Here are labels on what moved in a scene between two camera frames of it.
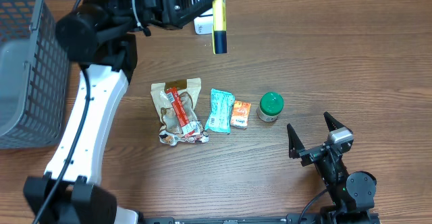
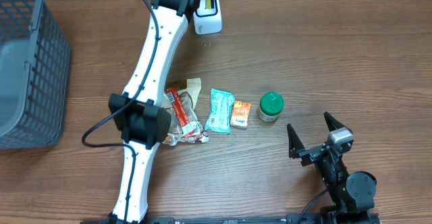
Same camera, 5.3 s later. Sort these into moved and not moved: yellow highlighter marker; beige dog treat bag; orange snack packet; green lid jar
Moved: yellow highlighter marker
Not moved: green lid jar; beige dog treat bag; orange snack packet
